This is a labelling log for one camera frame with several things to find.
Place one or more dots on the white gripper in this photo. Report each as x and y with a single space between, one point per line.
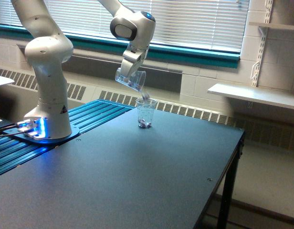
133 58

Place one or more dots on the clear plastic cup with candies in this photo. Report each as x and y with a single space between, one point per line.
136 80

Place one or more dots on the small candies poured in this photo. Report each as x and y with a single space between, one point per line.
144 109

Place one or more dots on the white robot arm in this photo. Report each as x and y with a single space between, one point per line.
50 48

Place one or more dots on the clear plastic cup on table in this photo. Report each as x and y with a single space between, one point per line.
153 106

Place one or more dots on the white window blinds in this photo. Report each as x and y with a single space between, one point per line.
216 25

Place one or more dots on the white table corner left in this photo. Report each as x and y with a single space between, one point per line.
5 81

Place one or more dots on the baseboard radiator grille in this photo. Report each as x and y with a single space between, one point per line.
256 130

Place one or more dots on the black table leg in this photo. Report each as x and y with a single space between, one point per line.
229 186

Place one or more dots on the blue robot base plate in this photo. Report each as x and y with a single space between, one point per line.
48 142

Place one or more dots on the blue ribbed aluminium rail bed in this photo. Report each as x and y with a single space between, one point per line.
86 117

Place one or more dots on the white upper wall shelf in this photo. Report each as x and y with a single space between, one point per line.
273 26

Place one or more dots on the white wall shelf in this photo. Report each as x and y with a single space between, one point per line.
273 26
254 94

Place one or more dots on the white shelf rail bracket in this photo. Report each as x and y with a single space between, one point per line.
263 30

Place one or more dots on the white lower wall shelf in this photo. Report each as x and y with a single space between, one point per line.
254 94

